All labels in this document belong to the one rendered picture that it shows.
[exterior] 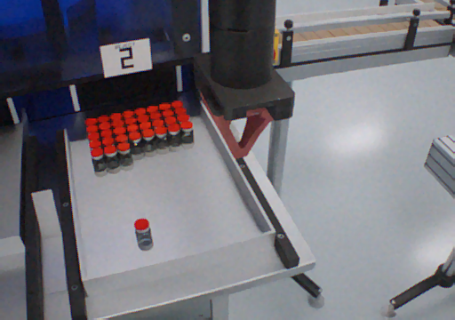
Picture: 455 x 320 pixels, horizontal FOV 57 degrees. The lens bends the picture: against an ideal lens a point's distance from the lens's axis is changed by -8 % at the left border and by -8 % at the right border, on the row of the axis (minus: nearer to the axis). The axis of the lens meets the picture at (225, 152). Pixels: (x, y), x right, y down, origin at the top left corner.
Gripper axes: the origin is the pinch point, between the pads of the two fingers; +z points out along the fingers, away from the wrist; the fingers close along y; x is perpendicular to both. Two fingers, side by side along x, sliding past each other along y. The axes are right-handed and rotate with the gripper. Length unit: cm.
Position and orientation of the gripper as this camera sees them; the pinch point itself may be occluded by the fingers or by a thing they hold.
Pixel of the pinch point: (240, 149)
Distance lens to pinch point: 46.9
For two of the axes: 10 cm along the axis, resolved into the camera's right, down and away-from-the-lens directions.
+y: -3.2, -6.1, 7.3
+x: -9.5, 2.1, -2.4
